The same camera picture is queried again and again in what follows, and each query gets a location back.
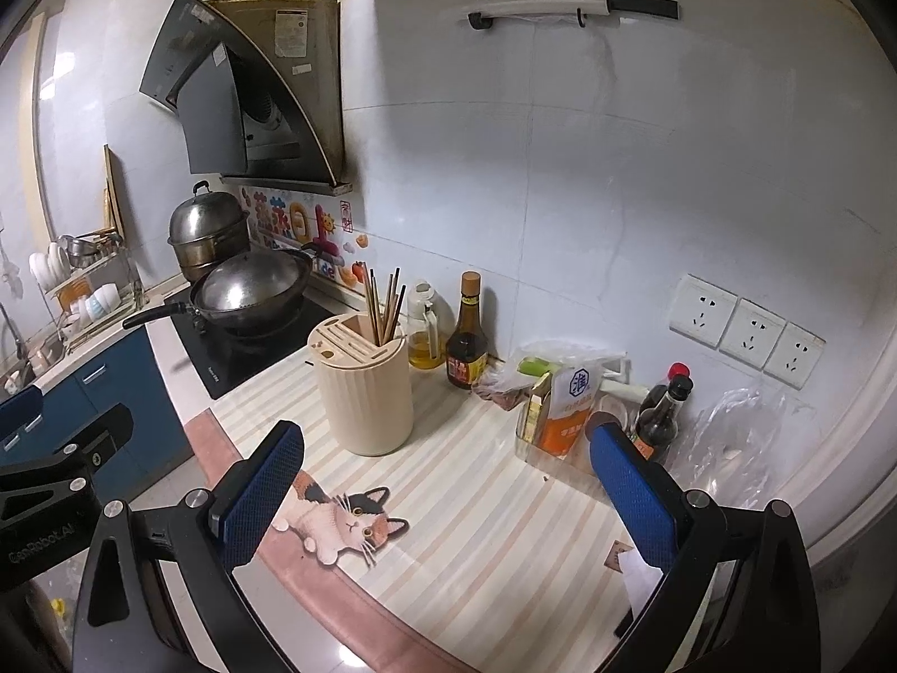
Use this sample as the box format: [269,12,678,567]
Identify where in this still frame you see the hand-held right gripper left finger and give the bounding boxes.
[70,421,309,673]

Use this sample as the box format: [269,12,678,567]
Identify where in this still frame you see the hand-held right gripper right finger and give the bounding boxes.
[589,424,822,673]

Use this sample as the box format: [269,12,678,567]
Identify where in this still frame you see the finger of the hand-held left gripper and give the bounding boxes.
[0,384,46,453]
[65,402,136,468]

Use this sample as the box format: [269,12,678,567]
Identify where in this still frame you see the beige ribbed utensil holder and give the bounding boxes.
[308,314,416,458]

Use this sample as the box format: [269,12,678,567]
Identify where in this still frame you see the bundle of chopsticks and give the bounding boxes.
[360,266,409,349]

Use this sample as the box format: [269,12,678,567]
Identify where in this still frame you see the blue cabinet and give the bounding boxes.
[0,326,197,506]

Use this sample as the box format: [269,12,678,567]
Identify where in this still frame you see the white paper sheet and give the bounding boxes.
[620,547,667,618]

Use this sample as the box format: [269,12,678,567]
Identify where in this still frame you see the metal faucet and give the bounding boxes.
[0,294,33,366]

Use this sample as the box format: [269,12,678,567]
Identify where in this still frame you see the brown lidded jar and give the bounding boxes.
[585,410,628,450]

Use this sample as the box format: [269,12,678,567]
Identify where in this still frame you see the black-capped soy sauce bottle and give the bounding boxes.
[629,375,695,464]

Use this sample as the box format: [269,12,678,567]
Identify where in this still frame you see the calico cat sticker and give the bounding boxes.
[272,469,409,569]

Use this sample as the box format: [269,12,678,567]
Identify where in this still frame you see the clear plastic container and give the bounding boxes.
[516,357,632,478]

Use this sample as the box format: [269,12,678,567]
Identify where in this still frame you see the white and orange packet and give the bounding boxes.
[536,363,607,457]

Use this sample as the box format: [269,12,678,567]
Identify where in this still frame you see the white plastic item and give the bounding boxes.
[599,356,651,404]

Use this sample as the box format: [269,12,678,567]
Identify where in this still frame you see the stack of white bowls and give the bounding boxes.
[70,282,122,327]

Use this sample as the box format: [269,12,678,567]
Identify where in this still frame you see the clear plastic bag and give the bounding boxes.
[673,385,817,506]

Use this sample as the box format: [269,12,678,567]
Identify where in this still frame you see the metal dish rack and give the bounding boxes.
[28,231,145,352]

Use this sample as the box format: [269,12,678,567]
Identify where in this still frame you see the black induction cooktop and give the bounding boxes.
[167,294,337,400]

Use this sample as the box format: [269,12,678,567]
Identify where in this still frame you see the row of white plates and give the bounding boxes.
[29,242,71,292]

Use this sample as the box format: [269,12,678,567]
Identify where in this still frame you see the plastic bag with dark contents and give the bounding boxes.
[473,357,540,411]

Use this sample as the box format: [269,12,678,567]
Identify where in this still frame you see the steel wok with lid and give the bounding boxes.
[122,245,315,339]

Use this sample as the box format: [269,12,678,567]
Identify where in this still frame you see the dark sauce bottle red label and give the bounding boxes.
[445,271,490,391]

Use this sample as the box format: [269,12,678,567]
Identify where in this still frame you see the glass oil dispenser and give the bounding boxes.
[406,280,450,371]

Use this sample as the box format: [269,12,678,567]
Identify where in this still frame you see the steel steamer pot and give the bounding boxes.
[167,181,252,283]

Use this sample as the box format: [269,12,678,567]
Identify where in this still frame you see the wooden cutting board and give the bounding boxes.
[101,144,127,243]

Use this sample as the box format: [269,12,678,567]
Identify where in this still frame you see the black range hood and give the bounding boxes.
[138,0,355,197]

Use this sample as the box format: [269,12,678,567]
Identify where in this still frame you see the white wall socket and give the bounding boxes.
[719,298,787,371]
[668,273,738,350]
[762,321,826,390]

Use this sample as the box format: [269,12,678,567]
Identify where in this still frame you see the colourful wall sticker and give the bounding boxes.
[237,186,369,288]

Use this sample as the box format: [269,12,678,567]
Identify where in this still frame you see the black wall knife hooks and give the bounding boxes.
[467,9,588,33]

